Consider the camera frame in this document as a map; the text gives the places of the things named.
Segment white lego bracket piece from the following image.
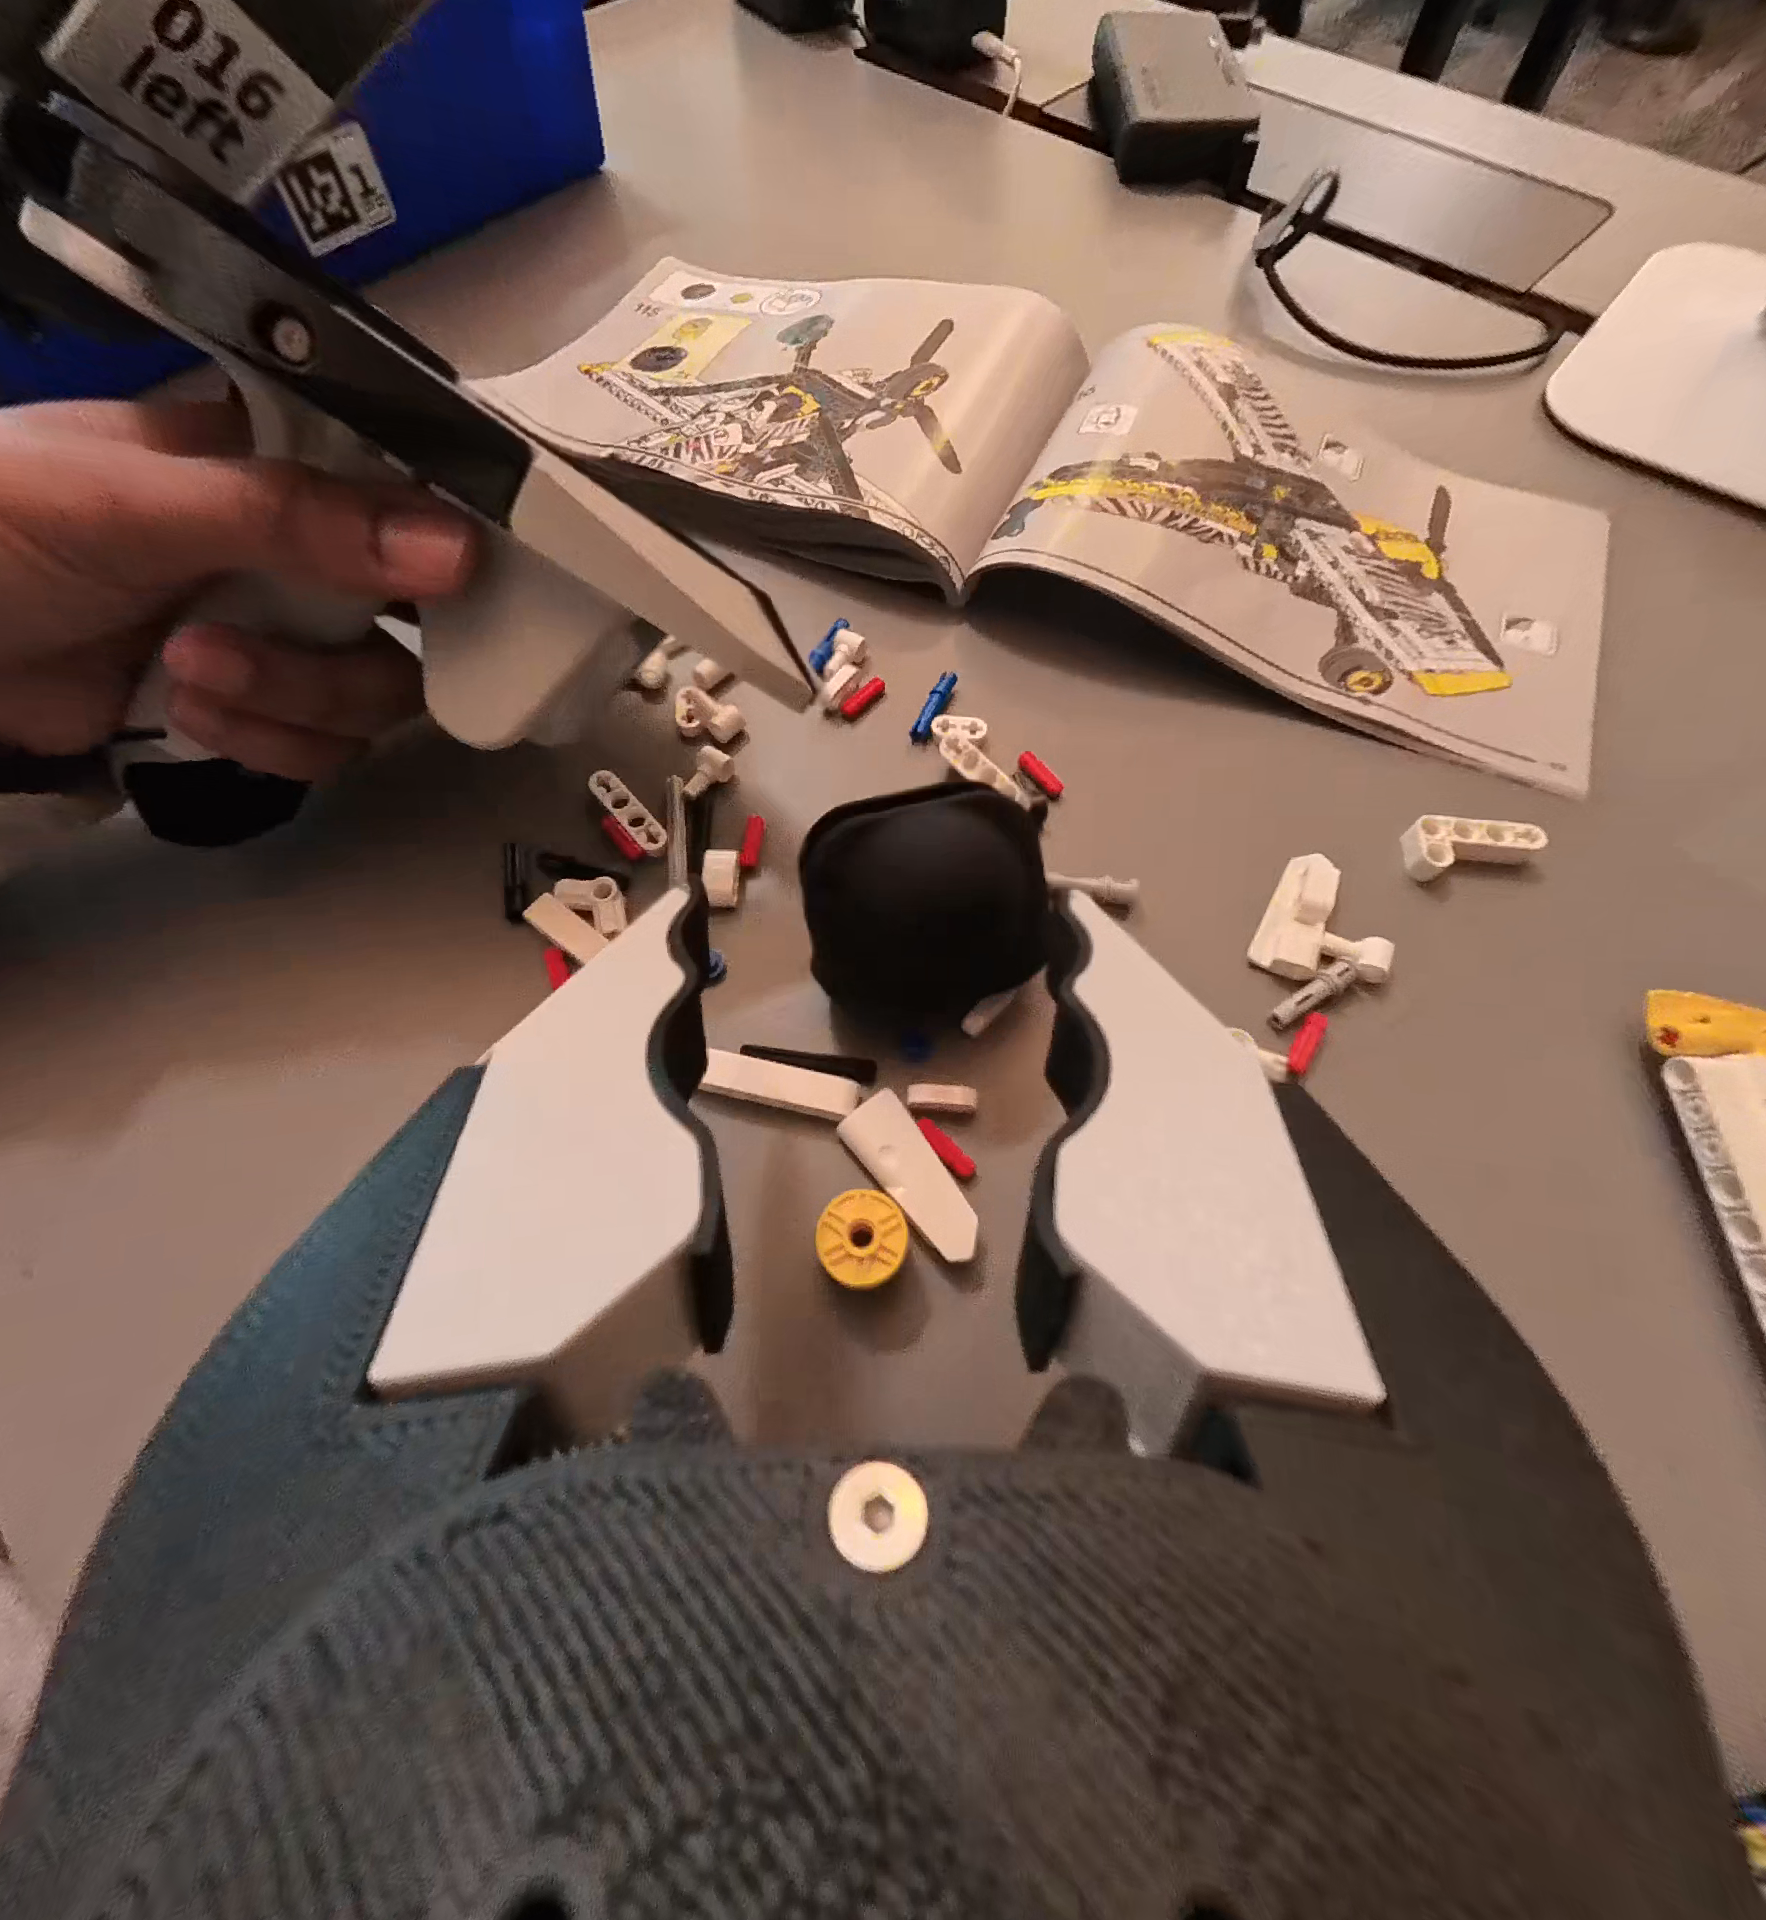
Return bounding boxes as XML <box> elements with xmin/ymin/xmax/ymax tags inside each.
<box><xmin>1245</xmin><ymin>853</ymin><xmax>1345</xmax><ymax>976</ymax></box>

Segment white display stand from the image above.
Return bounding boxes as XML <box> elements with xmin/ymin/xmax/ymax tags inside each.
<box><xmin>1541</xmin><ymin>196</ymin><xmax>1766</xmax><ymax>541</ymax></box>

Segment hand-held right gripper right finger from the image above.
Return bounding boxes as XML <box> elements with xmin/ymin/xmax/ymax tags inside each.
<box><xmin>1015</xmin><ymin>888</ymin><xmax>1389</xmax><ymax>1460</ymax></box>

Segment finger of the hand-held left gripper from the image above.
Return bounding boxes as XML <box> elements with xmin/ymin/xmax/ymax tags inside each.
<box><xmin>496</xmin><ymin>447</ymin><xmax>820</xmax><ymax>713</ymax></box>

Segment black power cable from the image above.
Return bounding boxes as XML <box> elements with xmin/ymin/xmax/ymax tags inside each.
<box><xmin>1254</xmin><ymin>168</ymin><xmax>1562</xmax><ymax>371</ymax></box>

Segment scattered small lego pieces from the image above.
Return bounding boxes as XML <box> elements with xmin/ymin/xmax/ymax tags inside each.
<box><xmin>501</xmin><ymin>618</ymin><xmax>1397</xmax><ymax>1187</ymax></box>

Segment power adapter brick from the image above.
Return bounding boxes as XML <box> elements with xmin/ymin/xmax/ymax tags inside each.
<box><xmin>1090</xmin><ymin>6</ymin><xmax>1264</xmax><ymax>184</ymax></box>

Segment white curved lego panel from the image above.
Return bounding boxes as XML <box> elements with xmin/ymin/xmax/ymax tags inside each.
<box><xmin>833</xmin><ymin>1085</ymin><xmax>981</xmax><ymax>1264</ymax></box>

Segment lego instruction booklet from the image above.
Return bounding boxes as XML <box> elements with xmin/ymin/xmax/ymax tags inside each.
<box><xmin>464</xmin><ymin>255</ymin><xmax>1612</xmax><ymax>800</ymax></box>

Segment paper blue bin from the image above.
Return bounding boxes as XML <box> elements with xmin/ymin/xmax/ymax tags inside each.
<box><xmin>0</xmin><ymin>0</ymin><xmax>605</xmax><ymax>407</ymax></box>

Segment black lego tyre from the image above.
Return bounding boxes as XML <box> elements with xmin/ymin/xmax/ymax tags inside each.
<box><xmin>798</xmin><ymin>777</ymin><xmax>1053</xmax><ymax>1047</ymax></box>

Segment lego airplane model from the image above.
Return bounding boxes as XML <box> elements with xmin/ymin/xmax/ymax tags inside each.
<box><xmin>1639</xmin><ymin>986</ymin><xmax>1766</xmax><ymax>1532</ymax></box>

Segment white angled lego beam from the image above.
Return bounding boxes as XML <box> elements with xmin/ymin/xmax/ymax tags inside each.
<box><xmin>1399</xmin><ymin>814</ymin><xmax>1548</xmax><ymax>882</ymax></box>

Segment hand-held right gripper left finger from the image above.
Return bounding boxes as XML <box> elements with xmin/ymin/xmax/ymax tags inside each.
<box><xmin>364</xmin><ymin>884</ymin><xmax>739</xmax><ymax>1404</ymax></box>

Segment yellow lego wheel hub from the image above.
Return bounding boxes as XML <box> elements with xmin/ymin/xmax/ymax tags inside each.
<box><xmin>814</xmin><ymin>1190</ymin><xmax>914</xmax><ymax>1291</ymax></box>

